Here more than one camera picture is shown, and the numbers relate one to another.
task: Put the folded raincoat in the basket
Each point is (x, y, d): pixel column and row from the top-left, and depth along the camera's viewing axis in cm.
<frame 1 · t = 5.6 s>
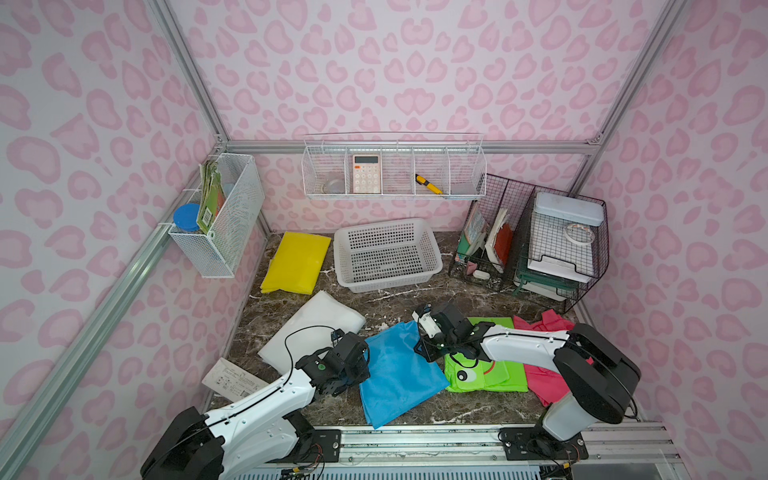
left hand: (369, 366, 84), fingers closed
right hand: (415, 348, 87), fingers closed
blue folded raincoat: (400, 379, 83), point 3 cm above the table
white folded raincoat: (308, 329, 78), point 16 cm above the table
yellow folded raincoat: (296, 264, 113), on the table
green frog folded raincoat: (476, 374, 84), point 3 cm above the table
white plastic basket: (386, 254, 116), on the table

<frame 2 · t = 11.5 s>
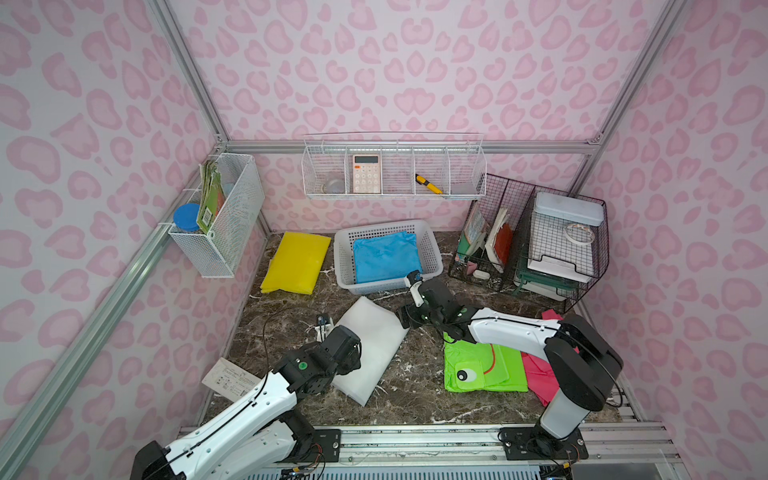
left hand: (344, 350, 80), fingers open
right hand: (404, 306, 88), fingers open
blue folded raincoat: (386, 256, 109), point 5 cm above the table
white folded raincoat: (381, 333, 92), point 3 cm above the table
the other named things where they were.

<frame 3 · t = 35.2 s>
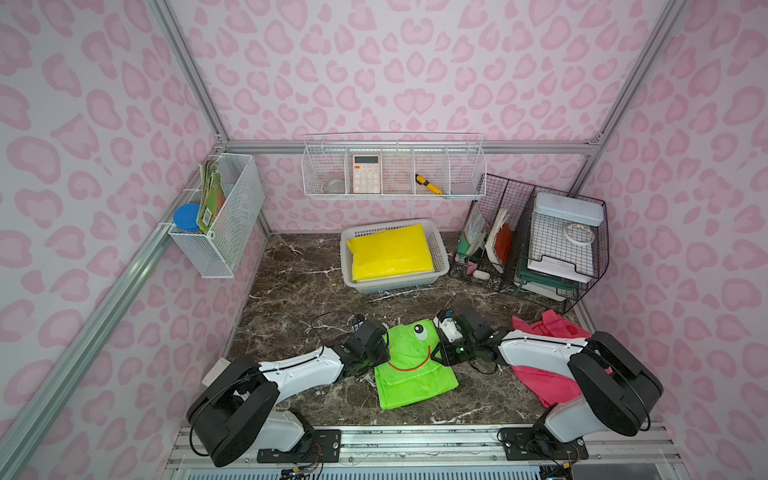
left hand: (390, 349, 88), fingers open
right hand: (433, 355, 87), fingers open
yellow folded raincoat: (391, 252, 102), point 11 cm above the table
green frog folded raincoat: (412, 374, 85), on the table
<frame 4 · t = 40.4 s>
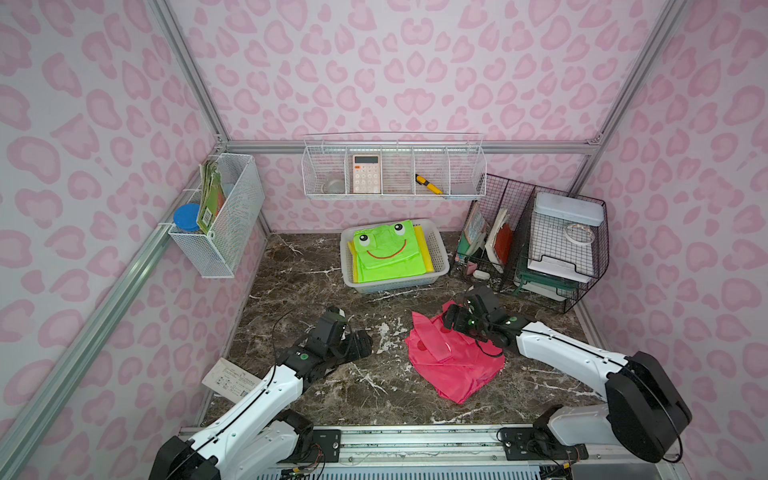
left hand: (363, 340, 82), fingers open
right hand: (449, 319, 87), fingers open
green frog folded raincoat: (386, 252, 102), point 11 cm above the table
pink folded raincoat: (454, 363, 86), point 3 cm above the table
